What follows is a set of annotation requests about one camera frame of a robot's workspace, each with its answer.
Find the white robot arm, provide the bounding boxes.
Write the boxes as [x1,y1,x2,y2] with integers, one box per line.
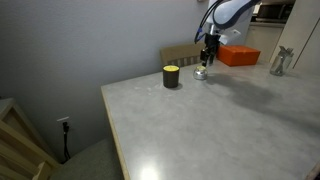
[194,0,260,67]

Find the small silver jar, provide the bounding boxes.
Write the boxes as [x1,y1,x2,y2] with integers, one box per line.
[193,68,208,80]

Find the black microwave oven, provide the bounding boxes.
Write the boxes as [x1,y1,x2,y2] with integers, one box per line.
[256,3,293,23]

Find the round silver jar lid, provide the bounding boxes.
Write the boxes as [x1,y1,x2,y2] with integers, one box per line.
[196,66,206,70]

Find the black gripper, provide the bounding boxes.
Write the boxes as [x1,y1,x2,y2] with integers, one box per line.
[200,34,220,67]

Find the orange box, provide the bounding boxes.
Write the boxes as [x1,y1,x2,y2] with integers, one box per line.
[217,45,260,66]

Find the wooden chair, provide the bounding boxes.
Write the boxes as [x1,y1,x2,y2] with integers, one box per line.
[160,43,205,67]

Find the grey cabinet under microwave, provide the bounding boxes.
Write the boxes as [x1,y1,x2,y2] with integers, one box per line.
[245,23,284,62]

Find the dark candle with yellow wax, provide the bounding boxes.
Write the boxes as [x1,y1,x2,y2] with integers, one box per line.
[163,65,180,88]

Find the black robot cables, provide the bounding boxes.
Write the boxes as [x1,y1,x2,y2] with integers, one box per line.
[194,0,224,44]

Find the black plug and cable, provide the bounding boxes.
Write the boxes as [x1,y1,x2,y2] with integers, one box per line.
[62,121,72,161]

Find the light wooden furniture frame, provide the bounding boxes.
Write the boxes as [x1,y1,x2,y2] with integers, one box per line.
[0,98,61,180]

